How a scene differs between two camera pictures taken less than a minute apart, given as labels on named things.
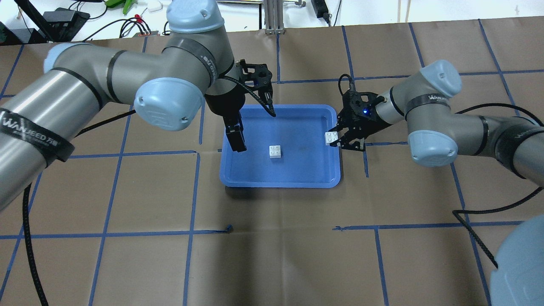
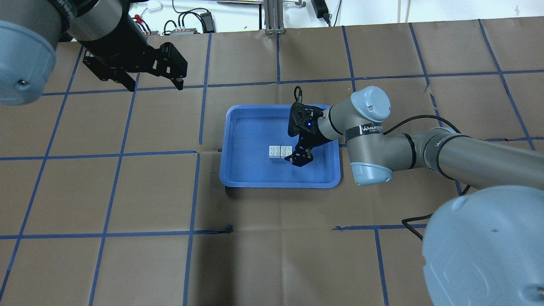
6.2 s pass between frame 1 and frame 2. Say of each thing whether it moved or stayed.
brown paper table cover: stayed
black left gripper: moved
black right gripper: moved
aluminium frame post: stayed
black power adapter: stayed
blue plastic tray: stayed
